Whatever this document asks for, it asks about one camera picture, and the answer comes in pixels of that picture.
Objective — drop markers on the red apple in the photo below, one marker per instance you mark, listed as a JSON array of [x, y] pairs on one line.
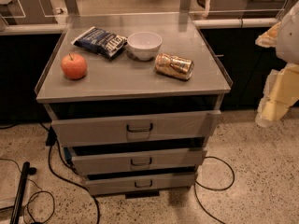
[[74, 66]]

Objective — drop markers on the gold soda can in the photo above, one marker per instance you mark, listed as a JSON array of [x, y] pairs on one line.
[[174, 66]]

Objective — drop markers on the white bowl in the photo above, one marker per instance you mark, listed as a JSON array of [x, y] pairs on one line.
[[144, 45]]

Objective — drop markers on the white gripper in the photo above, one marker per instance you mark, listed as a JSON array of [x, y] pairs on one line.
[[289, 41]]

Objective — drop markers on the grey top drawer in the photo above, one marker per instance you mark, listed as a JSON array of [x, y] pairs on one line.
[[128, 129]]

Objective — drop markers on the black pole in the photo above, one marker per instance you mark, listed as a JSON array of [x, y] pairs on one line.
[[25, 171]]

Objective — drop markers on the blue chip bag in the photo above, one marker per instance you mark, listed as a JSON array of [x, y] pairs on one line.
[[100, 41]]

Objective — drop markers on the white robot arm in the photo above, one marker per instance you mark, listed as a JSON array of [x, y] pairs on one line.
[[287, 48]]

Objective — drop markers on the grey drawer cabinet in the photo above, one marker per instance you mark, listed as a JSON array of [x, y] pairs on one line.
[[129, 87]]

